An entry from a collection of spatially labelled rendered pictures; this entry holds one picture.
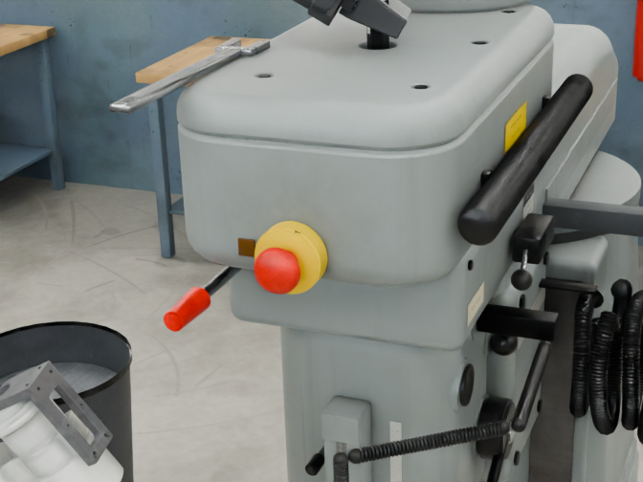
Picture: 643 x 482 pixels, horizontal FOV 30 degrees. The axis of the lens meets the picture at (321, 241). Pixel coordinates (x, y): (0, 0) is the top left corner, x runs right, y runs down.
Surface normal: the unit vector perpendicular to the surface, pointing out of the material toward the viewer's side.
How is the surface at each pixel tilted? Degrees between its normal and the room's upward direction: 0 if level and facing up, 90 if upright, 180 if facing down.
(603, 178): 0
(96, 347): 86
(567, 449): 90
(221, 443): 0
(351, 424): 90
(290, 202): 90
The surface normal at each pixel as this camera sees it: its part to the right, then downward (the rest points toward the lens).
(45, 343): 0.18, 0.31
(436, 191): 0.48, 0.32
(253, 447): -0.03, -0.92
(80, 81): -0.36, 0.36
